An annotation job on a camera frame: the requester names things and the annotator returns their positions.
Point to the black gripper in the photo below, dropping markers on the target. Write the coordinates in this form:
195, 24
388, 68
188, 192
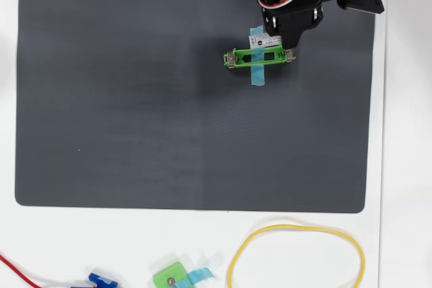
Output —
293, 22

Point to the white AA battery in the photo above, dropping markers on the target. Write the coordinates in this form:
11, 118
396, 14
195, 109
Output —
266, 41

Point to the green battery holder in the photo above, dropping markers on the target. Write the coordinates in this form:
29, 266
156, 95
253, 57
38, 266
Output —
241, 58

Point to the long blue tape strip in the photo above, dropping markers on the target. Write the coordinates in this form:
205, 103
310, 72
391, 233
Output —
258, 77

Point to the dark grey textured mat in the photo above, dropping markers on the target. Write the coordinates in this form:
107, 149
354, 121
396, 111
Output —
135, 99

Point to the short blue tape piece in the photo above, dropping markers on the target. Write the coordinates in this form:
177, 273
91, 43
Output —
199, 274

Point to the small green plastic block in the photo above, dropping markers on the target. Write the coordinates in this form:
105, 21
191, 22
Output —
165, 276

